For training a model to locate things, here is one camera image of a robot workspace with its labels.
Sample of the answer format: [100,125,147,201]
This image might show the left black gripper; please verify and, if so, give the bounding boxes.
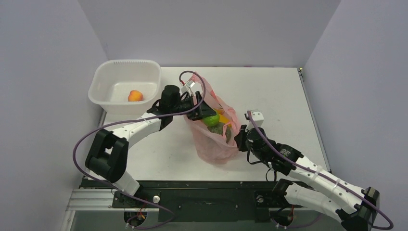
[171,92,216,121]

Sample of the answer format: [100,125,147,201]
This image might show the fake green lime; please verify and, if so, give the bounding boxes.
[202,114,220,127]

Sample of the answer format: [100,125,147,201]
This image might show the pink plastic bag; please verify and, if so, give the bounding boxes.
[184,72,241,165]

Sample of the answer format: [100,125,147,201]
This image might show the fake orange peach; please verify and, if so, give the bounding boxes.
[127,90,144,102]

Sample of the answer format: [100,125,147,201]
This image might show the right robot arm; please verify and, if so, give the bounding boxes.
[234,125,380,231]

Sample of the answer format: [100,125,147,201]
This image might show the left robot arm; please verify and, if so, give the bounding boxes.
[85,85,217,207]

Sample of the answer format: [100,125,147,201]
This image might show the white plastic basin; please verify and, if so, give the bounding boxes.
[88,59,162,115]

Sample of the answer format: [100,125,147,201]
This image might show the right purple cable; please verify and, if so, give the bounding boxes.
[246,110,394,230]

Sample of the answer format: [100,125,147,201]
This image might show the purple cable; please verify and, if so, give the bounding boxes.
[246,110,394,230]
[72,70,207,224]

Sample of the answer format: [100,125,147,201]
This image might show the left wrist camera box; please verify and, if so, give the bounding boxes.
[181,80,196,96]

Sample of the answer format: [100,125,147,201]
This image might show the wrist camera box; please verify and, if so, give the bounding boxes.
[181,80,196,96]
[246,110,264,130]

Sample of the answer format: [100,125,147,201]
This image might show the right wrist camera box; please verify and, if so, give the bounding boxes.
[246,110,264,130]

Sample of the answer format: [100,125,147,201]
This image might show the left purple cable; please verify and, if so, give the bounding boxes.
[72,70,207,224]

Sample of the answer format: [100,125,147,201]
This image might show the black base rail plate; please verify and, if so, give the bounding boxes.
[80,179,295,226]

